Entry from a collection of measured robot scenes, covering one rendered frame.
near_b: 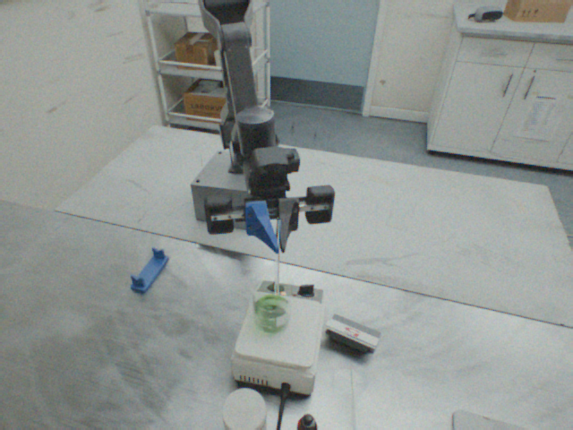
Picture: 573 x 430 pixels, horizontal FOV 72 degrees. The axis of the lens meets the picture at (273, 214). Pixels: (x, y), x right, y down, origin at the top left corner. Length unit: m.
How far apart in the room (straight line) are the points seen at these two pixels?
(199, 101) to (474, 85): 1.81
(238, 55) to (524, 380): 0.70
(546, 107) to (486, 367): 2.43
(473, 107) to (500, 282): 2.15
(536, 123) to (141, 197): 2.59
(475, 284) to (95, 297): 0.76
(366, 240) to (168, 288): 0.44
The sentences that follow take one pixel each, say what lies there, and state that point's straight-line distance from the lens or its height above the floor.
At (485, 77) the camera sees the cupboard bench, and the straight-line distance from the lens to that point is 2.91.
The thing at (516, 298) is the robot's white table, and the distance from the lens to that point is 0.91.
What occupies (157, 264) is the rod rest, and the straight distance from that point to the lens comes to 0.86.
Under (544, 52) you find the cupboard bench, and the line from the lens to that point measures 2.92.
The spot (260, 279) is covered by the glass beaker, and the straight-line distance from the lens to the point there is 0.60.
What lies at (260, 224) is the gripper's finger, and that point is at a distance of 0.56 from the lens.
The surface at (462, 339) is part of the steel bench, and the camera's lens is 0.80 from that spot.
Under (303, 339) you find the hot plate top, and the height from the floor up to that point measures 0.99.
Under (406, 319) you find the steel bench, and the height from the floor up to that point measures 0.90.
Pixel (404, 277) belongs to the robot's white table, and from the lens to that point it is 0.86.
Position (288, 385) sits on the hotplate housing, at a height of 0.94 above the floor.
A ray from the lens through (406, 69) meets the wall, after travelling 3.47.
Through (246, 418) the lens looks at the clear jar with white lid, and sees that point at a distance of 0.58.
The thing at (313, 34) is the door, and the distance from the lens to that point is 3.46.
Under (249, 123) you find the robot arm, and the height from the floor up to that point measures 1.26.
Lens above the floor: 1.51
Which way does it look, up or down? 40 degrees down
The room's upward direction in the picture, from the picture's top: straight up
